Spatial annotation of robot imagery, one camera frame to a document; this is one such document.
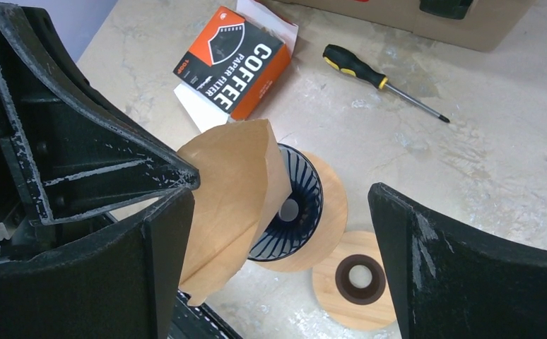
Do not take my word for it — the blue plastic dripper cone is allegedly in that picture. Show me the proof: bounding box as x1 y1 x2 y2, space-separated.
248 143 324 262

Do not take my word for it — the brown paper coffee filter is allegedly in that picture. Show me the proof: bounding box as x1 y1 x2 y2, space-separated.
178 119 291 307

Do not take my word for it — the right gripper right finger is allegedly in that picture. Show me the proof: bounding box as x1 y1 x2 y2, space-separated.
368 183 547 338

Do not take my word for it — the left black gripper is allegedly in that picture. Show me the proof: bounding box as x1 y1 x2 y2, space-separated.
0 2 200 263

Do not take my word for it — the black yellow screwdriver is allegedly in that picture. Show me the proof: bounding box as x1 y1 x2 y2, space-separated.
322 44 450 124

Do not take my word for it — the wooden dripper ring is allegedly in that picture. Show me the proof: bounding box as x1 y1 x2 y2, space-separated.
254 150 349 274
312 230 399 332

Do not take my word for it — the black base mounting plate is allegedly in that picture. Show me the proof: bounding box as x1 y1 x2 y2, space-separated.
168 290 242 339

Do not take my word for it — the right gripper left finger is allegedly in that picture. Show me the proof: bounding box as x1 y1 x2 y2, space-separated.
0 189 194 338

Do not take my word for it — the tan plastic toolbox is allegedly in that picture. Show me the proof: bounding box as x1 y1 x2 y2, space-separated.
288 0 535 52

